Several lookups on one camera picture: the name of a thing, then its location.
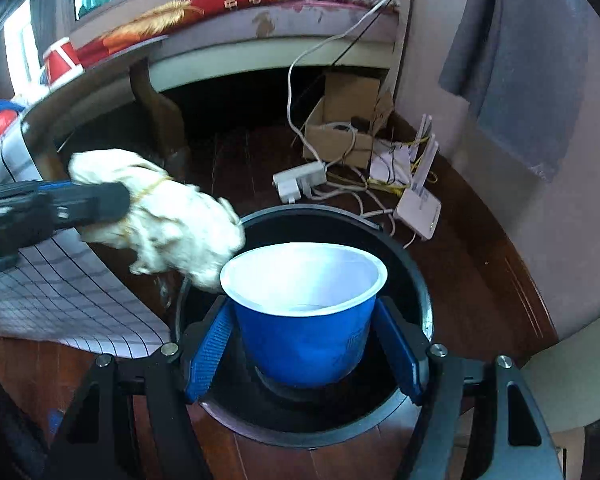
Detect white paper wad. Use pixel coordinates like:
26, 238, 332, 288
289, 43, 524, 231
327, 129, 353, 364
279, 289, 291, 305
68, 148, 246, 292

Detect blue plastic cup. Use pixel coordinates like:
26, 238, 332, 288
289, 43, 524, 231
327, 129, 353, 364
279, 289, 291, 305
220, 243, 388, 389

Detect white grid tablecloth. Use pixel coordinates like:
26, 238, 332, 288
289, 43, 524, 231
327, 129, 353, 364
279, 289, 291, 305
0, 129, 170, 359

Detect brown wooden table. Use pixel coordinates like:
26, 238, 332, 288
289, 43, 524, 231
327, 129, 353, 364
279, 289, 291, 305
21, 36, 189, 180

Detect white wifi router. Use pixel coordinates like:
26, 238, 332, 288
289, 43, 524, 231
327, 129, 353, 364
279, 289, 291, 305
393, 114, 441, 240

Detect white power strip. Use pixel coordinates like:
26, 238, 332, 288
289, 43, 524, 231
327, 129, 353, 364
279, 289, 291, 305
273, 162, 327, 204

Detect brown cardboard box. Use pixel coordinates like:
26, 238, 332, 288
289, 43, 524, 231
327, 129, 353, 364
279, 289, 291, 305
303, 73, 393, 170

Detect grey hanging cloth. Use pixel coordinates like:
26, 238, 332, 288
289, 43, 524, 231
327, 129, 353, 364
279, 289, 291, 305
439, 0, 588, 181

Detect bed with white frame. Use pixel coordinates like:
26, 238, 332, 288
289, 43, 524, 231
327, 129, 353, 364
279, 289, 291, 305
69, 0, 399, 91

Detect white power cable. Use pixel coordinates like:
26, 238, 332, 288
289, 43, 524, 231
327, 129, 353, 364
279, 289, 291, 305
285, 0, 406, 164

